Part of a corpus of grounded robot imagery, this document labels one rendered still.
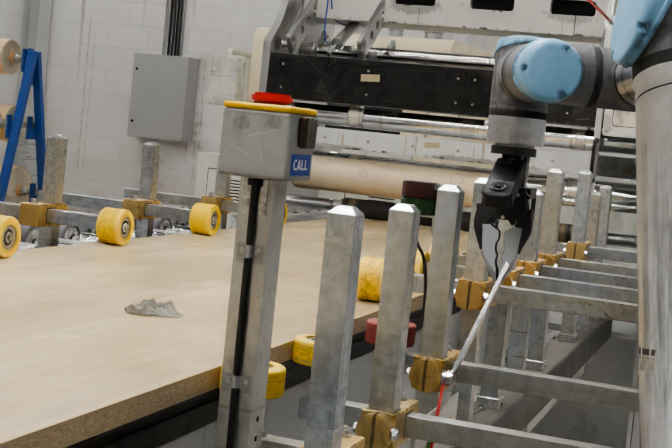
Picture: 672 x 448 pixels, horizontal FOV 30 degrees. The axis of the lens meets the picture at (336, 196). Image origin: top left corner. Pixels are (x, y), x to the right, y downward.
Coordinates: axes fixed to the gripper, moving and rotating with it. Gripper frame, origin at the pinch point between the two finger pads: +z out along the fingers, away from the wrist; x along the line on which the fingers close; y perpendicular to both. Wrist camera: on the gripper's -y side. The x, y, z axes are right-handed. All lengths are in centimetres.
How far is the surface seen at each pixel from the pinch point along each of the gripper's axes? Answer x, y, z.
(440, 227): 8.3, -6.3, -6.6
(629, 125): 5, 222, -32
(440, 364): 5.8, -7.1, 14.2
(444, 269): 7.0, -6.3, -0.3
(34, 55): 441, 548, -52
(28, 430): 24, -93, 11
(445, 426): -0.4, -27.0, 18.8
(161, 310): 45, -25, 10
